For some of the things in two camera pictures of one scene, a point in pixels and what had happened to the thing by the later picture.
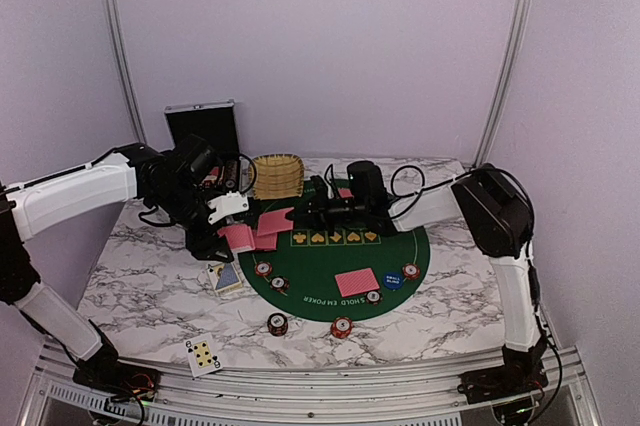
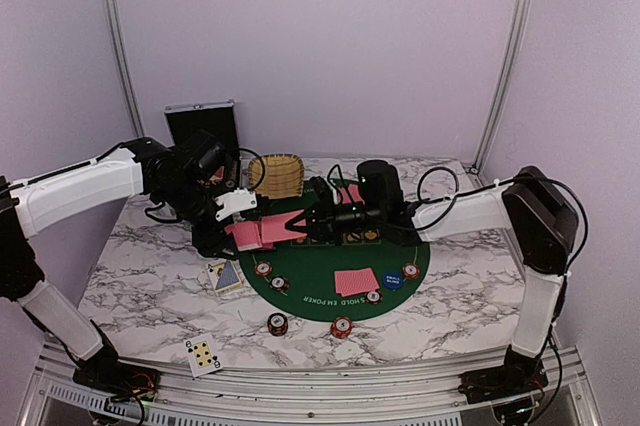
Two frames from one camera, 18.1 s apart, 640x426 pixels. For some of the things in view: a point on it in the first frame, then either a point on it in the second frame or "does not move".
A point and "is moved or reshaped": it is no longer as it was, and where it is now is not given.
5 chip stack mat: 410,271 does not move
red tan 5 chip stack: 341,326 does not move
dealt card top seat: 345,193 is moved or reshaped
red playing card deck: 239,236 is moved or reshaped
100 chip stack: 279,283 does not move
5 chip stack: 263,268 does not move
